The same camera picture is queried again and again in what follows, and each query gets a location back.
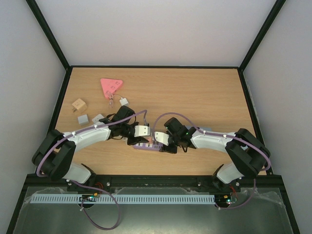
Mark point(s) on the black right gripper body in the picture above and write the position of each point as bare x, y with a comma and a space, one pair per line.
168, 146

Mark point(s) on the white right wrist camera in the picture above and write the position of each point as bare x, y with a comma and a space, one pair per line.
161, 137

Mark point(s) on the purple power strip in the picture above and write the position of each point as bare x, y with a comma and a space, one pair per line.
148, 146

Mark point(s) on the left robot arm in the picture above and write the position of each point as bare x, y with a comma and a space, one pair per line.
54, 157

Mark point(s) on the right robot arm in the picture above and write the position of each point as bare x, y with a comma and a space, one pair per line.
248, 155

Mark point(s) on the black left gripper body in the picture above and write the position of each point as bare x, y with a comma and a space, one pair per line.
130, 142

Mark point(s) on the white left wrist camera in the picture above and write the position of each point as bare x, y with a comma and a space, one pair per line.
142, 131

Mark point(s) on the light blue cable duct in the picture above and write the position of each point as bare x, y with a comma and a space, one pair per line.
122, 199

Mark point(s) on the light blue power strip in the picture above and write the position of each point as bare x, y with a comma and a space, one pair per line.
202, 128

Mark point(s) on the white cube plug red pattern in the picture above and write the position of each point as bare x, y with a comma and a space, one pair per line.
97, 118

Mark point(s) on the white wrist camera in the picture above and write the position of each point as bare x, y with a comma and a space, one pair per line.
161, 137
142, 131

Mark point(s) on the white 66W USB charger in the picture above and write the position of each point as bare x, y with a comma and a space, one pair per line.
83, 120

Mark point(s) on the pink triangular power strip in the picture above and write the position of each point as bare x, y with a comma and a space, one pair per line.
110, 86

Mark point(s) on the beige dragon cube plug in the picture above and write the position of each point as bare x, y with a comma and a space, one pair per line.
79, 106

